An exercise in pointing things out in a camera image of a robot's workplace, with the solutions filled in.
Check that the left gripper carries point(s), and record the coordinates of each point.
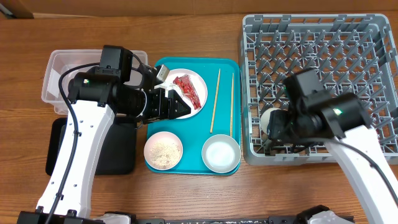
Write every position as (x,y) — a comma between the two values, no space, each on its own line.
(161,110)

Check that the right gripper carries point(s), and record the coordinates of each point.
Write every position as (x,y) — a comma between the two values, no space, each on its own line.
(277,130)

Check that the white cup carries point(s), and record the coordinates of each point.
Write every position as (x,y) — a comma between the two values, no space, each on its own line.
(265,119)

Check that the red snack wrapper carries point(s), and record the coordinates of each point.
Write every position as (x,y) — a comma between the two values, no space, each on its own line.
(185,84)

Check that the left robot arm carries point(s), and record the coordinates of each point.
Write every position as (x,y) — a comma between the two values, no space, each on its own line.
(93,99)

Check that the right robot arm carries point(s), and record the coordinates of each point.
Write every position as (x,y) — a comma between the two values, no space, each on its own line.
(344,127)

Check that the grey dishwasher rack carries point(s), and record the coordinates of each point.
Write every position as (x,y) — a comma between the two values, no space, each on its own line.
(350,52)

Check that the large white plate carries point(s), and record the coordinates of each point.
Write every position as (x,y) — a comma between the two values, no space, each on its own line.
(198,83)

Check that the left wooden chopstick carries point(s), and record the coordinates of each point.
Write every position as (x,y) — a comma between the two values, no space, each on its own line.
(215,101)

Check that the wooden chopstick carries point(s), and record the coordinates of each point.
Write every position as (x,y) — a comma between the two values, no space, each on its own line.
(232,107)
(215,101)

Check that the teal plastic tray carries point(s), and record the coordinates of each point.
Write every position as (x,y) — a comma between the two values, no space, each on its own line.
(194,131)

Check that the grey bowl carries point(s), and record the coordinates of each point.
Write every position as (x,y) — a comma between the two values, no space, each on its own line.
(221,154)

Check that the right wooden chopstick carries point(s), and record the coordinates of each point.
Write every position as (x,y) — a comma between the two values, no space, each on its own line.
(232,107)

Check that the black tray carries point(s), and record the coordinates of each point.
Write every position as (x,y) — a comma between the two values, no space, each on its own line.
(118,153)

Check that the clear plastic bin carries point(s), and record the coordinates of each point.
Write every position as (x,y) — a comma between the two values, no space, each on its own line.
(61,61)

